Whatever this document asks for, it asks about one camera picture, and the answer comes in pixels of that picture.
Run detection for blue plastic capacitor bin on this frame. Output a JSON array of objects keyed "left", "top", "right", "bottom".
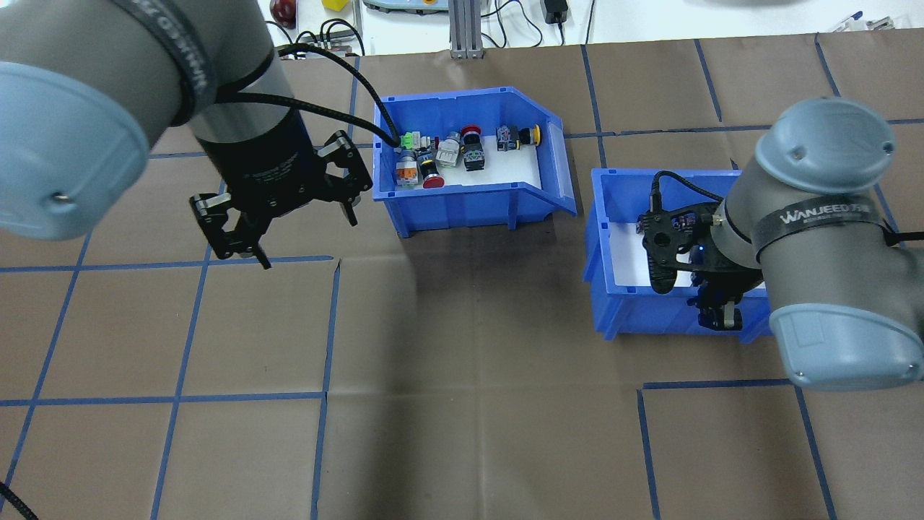
[{"left": 583, "top": 168, "right": 777, "bottom": 342}]

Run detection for red mushroom emergency button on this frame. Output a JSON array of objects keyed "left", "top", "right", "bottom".
[{"left": 419, "top": 136, "right": 447, "bottom": 190}]

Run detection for white grey push button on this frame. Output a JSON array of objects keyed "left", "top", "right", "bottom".
[{"left": 436, "top": 131, "right": 463, "bottom": 168}]

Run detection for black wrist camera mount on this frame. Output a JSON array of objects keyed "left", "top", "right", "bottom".
[{"left": 637, "top": 206, "right": 723, "bottom": 295}]

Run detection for yellow push button black body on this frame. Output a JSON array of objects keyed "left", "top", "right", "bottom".
[{"left": 495, "top": 124, "right": 543, "bottom": 153}]

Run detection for black cables with silver plugs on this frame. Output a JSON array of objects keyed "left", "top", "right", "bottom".
[{"left": 292, "top": 20, "right": 363, "bottom": 57}]

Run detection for blue plastic button bin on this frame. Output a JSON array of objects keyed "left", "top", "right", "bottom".
[{"left": 372, "top": 87, "right": 578, "bottom": 239}]

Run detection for black velcro strap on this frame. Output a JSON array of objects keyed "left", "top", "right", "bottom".
[
  {"left": 753, "top": 196, "right": 887, "bottom": 255},
  {"left": 108, "top": 0, "right": 217, "bottom": 127}
]

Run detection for grey teal device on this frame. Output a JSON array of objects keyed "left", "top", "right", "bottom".
[{"left": 361, "top": 0, "right": 448, "bottom": 15}]

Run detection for aluminium profile post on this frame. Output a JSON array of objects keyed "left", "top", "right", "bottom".
[{"left": 449, "top": 0, "right": 483, "bottom": 60}]

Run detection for white foam pad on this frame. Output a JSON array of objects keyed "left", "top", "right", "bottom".
[
  {"left": 393, "top": 130, "right": 544, "bottom": 190},
  {"left": 609, "top": 220, "right": 766, "bottom": 293}
]

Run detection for thin black cable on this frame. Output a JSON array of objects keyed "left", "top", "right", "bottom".
[{"left": 494, "top": 0, "right": 544, "bottom": 48}]

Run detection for orange capped grey switch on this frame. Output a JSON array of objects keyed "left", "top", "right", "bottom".
[{"left": 394, "top": 150, "right": 421, "bottom": 188}]

